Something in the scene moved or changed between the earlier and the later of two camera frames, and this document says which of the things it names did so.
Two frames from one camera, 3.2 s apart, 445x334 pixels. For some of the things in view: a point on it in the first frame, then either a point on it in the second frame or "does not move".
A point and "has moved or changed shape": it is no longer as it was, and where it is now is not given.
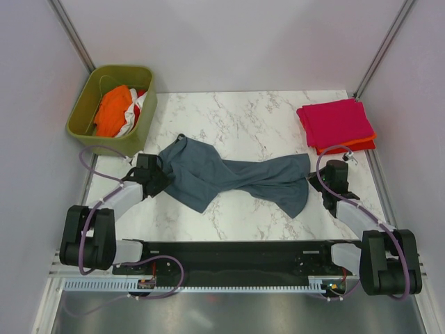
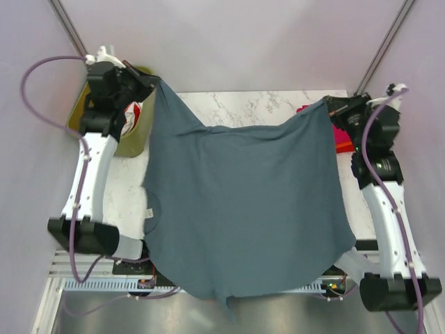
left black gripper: (164, 181) to (144, 90)
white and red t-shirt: (131, 115) does not move
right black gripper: (312, 177) to (338, 108)
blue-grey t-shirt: (198, 170) has moved or changed shape
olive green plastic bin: (101, 80) does not move
